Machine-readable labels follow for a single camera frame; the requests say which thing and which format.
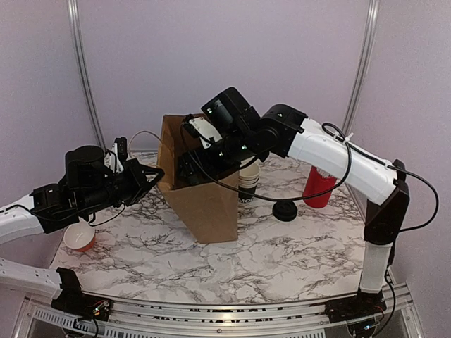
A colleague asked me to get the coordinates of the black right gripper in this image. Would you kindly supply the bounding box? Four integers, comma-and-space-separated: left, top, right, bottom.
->
175, 128, 257, 187

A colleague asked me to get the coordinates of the red ribbed metal bucket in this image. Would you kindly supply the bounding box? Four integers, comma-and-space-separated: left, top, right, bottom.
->
303, 166, 337, 208

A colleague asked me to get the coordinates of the aluminium left corner post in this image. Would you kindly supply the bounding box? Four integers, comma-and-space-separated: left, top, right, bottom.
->
66, 0, 106, 150

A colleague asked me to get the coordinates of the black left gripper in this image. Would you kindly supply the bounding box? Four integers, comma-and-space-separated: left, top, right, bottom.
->
80, 157, 163, 215

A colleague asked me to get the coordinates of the orange paper bowl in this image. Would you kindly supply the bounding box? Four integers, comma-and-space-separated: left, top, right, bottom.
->
63, 223, 96, 252

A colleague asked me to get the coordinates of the aluminium corner post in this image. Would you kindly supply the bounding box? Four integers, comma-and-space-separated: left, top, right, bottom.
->
342, 0, 380, 134
66, 0, 106, 150

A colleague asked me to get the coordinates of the stack of black paper cups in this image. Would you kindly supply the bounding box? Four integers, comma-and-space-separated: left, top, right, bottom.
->
238, 163, 261, 204

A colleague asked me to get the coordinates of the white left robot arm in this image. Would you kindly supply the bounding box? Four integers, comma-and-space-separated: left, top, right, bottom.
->
1, 137, 164, 318

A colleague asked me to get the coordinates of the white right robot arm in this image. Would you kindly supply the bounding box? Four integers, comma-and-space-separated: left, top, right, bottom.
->
178, 87, 410, 322

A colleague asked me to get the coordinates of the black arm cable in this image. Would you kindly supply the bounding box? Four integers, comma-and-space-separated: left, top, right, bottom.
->
181, 118, 440, 233
79, 204, 128, 228

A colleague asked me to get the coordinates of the aluminium right corner post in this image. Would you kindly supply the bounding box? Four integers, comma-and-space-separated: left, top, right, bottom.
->
342, 0, 380, 134

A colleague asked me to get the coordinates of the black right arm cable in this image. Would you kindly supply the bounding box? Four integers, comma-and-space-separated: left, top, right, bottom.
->
181, 118, 440, 233

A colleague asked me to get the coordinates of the aluminium front rail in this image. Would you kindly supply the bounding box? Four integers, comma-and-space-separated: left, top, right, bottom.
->
14, 284, 424, 337

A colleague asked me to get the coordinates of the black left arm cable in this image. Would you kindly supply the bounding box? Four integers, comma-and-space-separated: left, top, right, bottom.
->
79, 204, 128, 228

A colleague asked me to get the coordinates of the stack of black cup lids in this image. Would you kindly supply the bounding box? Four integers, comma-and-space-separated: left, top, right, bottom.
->
272, 201, 298, 222

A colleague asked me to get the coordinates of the brown paper bag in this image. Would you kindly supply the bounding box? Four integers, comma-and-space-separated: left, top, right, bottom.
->
156, 115, 238, 244

